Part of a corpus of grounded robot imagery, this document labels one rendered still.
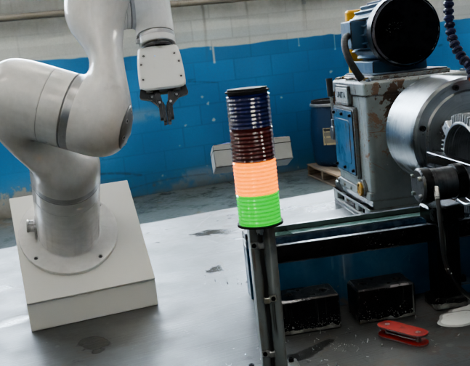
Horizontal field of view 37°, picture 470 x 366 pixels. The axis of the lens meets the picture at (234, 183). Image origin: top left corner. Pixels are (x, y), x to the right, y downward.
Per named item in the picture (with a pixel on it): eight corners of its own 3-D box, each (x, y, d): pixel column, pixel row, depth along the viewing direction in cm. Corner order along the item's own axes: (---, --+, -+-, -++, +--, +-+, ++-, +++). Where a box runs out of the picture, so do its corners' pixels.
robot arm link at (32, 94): (86, 213, 120) (84, 120, 101) (-18, 183, 120) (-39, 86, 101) (110, 160, 127) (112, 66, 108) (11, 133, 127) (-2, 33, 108)
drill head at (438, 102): (458, 164, 184) (453, 68, 180) (536, 189, 149) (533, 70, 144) (367, 176, 181) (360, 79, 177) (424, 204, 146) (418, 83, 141)
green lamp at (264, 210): (277, 216, 100) (274, 185, 100) (285, 225, 95) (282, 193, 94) (236, 221, 100) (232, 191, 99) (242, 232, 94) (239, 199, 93)
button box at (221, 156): (288, 165, 157) (284, 142, 158) (293, 157, 150) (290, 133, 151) (213, 174, 155) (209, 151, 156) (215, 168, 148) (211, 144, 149)
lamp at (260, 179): (274, 185, 100) (271, 154, 99) (282, 193, 94) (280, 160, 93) (232, 191, 99) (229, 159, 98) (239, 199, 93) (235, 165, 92)
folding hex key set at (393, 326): (373, 335, 112) (373, 324, 111) (386, 329, 114) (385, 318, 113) (421, 349, 105) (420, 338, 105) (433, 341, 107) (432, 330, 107)
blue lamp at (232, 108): (268, 123, 98) (264, 90, 97) (277, 126, 92) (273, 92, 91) (226, 128, 97) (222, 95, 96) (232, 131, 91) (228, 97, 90)
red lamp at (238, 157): (271, 154, 99) (268, 123, 98) (280, 160, 93) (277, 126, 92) (229, 159, 98) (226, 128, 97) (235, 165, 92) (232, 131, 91)
